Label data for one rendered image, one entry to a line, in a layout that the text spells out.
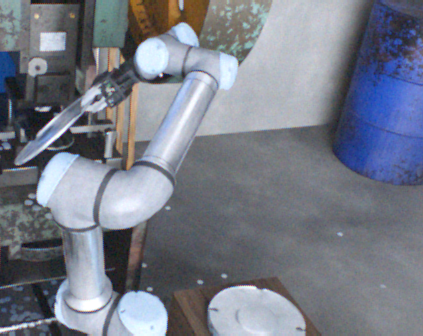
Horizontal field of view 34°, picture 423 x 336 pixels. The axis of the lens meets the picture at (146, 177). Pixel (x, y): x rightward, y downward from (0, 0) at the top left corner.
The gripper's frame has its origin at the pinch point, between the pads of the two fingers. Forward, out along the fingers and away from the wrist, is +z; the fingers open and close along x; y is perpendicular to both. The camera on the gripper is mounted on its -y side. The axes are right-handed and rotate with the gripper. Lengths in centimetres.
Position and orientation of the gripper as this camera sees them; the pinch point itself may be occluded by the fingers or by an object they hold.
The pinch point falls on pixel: (87, 104)
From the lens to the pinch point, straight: 182.0
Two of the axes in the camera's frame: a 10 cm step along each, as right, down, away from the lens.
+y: -2.7, 4.7, -8.4
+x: 6.0, 7.7, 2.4
